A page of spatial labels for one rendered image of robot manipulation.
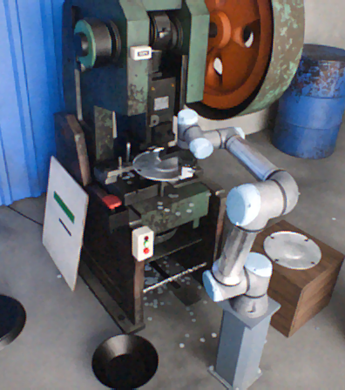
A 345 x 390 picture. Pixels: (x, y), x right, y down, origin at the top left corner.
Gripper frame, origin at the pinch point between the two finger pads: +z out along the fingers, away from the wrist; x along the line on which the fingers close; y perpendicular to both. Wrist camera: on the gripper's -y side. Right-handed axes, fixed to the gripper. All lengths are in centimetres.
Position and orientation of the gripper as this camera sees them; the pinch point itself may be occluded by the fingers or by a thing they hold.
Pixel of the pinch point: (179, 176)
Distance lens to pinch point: 189.5
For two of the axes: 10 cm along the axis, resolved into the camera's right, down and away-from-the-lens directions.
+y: 9.9, 1.1, -0.7
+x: 1.3, -7.7, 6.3
